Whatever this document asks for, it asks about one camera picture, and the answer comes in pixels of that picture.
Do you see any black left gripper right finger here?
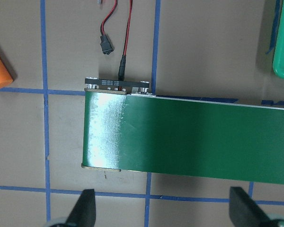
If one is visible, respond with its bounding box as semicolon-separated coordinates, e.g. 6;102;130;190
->
229;187;267;227

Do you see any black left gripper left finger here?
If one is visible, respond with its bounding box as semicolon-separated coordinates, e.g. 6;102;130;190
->
65;189;96;227

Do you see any green conveyor belt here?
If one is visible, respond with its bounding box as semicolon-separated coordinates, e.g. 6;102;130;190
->
82;78;284;184

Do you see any red black power cable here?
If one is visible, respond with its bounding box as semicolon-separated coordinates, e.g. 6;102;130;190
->
99;0;133;81

